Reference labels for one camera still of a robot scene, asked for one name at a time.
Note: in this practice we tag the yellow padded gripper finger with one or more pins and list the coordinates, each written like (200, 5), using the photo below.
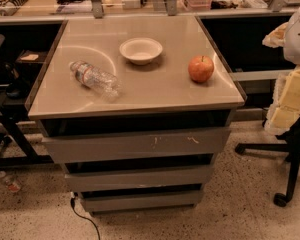
(285, 109)

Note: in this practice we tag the grey drawer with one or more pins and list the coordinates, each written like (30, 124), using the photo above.
(144, 178)
(142, 201)
(133, 145)

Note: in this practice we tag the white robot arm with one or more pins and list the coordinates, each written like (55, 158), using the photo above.
(287, 36)

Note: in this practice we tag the grey top drawer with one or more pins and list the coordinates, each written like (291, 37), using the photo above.
(133, 145)

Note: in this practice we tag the grey drawer cabinet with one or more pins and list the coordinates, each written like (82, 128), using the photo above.
(158, 96)

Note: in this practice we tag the grey bottom drawer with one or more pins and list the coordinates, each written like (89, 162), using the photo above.
(142, 201)

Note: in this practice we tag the red apple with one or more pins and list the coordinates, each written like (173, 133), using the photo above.
(200, 68)

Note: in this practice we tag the white paper bowl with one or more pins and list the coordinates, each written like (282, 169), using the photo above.
(140, 51)

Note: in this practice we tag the clear plastic water bottle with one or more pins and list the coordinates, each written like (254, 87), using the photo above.
(105, 84)

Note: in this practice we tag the plastic bottle on floor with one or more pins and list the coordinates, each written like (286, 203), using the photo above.
(10, 182)

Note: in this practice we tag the black desk frame left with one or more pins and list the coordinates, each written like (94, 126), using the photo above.
(13, 133)

